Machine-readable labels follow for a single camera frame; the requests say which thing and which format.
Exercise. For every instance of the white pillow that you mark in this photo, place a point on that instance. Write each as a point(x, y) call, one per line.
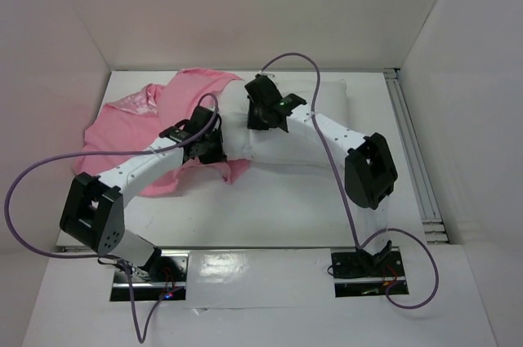
point(275, 146)

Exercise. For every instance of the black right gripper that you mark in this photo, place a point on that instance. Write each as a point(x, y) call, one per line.
point(257, 117)

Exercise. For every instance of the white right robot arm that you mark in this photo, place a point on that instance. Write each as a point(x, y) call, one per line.
point(362, 165)

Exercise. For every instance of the aluminium frame rail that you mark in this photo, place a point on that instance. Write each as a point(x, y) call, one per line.
point(432, 223)

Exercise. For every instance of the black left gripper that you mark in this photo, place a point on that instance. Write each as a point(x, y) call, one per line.
point(219, 156)

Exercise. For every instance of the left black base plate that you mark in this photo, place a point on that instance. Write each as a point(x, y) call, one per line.
point(168, 281)

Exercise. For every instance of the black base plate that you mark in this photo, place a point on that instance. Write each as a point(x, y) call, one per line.
point(356, 273)
point(168, 281)

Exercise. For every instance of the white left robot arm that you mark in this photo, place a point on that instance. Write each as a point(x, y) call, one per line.
point(94, 208)

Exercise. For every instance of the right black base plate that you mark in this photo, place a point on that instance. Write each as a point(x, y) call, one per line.
point(356, 273)

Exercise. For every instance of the pink satin pillowcase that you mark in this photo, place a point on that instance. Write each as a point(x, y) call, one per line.
point(133, 122)

